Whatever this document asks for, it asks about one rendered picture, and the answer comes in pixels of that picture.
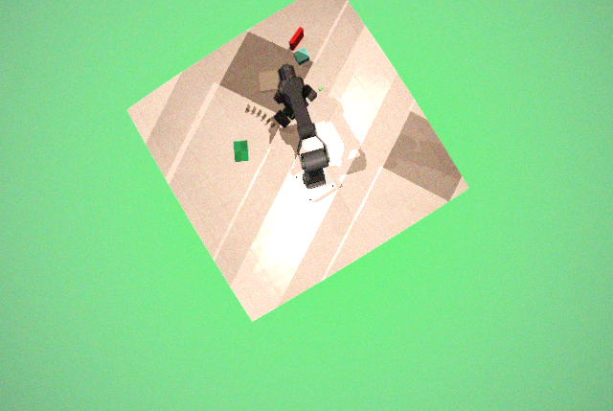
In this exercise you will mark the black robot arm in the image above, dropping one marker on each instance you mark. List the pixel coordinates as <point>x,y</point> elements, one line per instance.
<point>312,162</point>

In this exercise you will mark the red flat block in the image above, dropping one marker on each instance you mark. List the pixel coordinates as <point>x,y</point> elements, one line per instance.
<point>296,38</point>

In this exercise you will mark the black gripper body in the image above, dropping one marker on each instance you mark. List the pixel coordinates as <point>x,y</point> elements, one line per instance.
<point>282,119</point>

